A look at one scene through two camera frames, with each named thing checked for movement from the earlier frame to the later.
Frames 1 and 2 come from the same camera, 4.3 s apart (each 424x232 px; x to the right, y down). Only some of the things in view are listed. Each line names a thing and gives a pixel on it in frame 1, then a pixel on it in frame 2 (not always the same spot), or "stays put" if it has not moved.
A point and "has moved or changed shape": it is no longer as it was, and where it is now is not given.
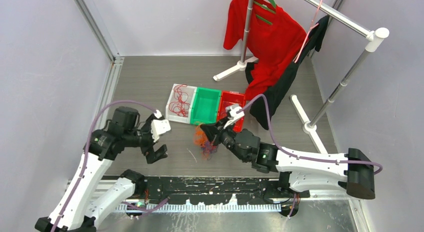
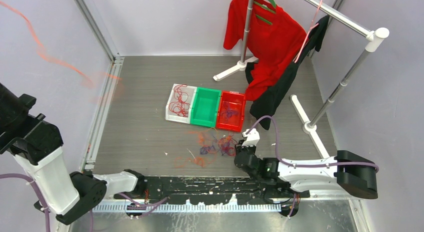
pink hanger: [313, 24] stays put
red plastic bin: [227, 98] stays put
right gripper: [211, 130] → [239, 147]
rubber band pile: [200, 139] has moved or changed shape
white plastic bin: [179, 106] stays put
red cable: [180, 107] stays put
